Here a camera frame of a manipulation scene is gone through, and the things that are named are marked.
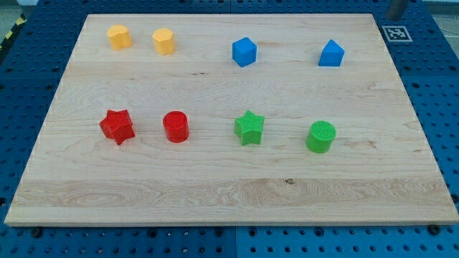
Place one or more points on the red cylinder block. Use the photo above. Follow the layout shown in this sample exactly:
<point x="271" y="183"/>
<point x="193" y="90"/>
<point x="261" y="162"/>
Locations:
<point x="176" y="126"/>

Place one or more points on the yellow heart block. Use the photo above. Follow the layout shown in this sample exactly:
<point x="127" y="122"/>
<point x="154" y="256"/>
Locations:
<point x="119" y="37"/>

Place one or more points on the white fiducial marker tag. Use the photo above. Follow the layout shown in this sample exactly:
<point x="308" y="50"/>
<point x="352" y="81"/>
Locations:
<point x="396" y="34"/>

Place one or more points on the green cylinder block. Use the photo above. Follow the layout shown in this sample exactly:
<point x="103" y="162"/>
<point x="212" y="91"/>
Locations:
<point x="320" y="136"/>

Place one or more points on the yellow black hazard tape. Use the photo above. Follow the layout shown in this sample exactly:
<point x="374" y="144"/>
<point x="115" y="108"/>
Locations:
<point x="13" y="33"/>

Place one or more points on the blue cube block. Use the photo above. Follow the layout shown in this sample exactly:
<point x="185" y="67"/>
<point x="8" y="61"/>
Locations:
<point x="244" y="52"/>

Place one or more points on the light wooden board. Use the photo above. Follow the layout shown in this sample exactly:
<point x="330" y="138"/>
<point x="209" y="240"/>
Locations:
<point x="379" y="169"/>

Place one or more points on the green star block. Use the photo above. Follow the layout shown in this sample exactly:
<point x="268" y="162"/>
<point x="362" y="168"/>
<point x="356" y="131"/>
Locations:
<point x="249" y="128"/>

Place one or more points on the yellow hexagon block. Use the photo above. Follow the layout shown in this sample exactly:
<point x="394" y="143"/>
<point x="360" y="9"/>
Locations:
<point x="164" y="41"/>

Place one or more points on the red star block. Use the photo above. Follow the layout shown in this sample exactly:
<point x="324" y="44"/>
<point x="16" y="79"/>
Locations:
<point x="117" y="125"/>

